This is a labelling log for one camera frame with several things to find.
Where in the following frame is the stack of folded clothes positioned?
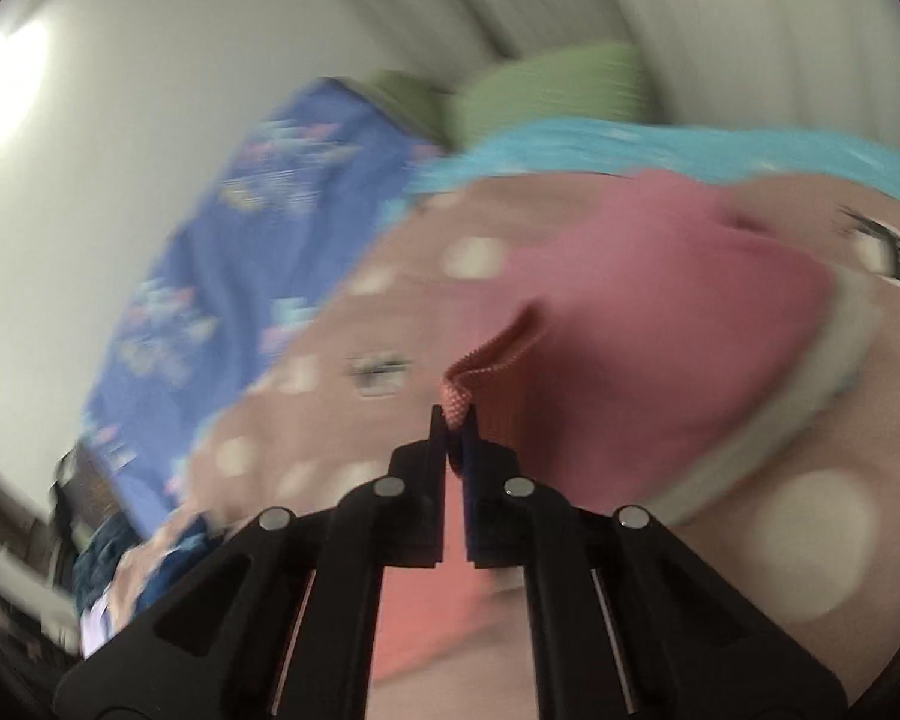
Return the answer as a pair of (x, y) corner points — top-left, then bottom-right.
(640, 265), (881, 525)

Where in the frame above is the white lilac cloth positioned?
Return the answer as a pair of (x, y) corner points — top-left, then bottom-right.
(79, 592), (113, 658)

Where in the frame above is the dark teal fleece garment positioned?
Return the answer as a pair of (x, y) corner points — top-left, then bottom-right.
(73, 512), (226, 616)

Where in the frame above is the brown polka dot blanket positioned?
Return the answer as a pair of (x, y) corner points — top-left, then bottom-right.
(109, 172), (900, 695)

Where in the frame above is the pink folded garment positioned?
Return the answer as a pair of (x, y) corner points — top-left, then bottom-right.
(442, 172), (834, 512)

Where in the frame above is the blue tree print pillow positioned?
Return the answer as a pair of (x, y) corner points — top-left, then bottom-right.
(80, 78), (440, 536)

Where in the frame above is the green pillow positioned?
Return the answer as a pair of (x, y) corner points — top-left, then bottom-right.
(352, 41), (652, 151)

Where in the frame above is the grey curtain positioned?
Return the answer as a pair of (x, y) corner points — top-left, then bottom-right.
(464, 0), (900, 151)

